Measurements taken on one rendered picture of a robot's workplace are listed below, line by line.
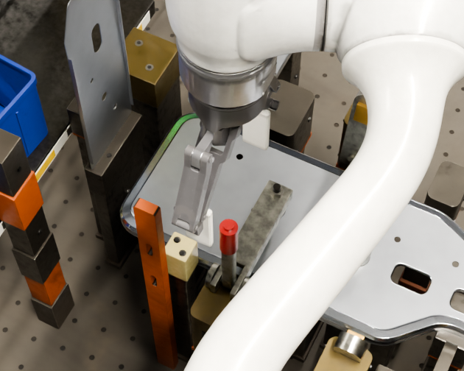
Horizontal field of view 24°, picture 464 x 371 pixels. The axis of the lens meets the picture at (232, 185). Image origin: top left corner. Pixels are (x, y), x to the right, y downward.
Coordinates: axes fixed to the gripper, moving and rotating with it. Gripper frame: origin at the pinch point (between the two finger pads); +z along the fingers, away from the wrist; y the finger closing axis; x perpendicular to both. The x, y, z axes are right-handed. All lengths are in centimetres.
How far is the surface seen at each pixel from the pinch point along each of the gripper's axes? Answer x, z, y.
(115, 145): 25.7, 30.0, 14.6
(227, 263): -0.2, 17.4, -0.8
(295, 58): 13, 45, 51
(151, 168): 19.2, 30.3, 13.5
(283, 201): -1.6, 22.7, 13.1
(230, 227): -0.4, 8.8, -0.4
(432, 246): -21.2, 30.0, 19.7
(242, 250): 0.1, 22.7, 4.1
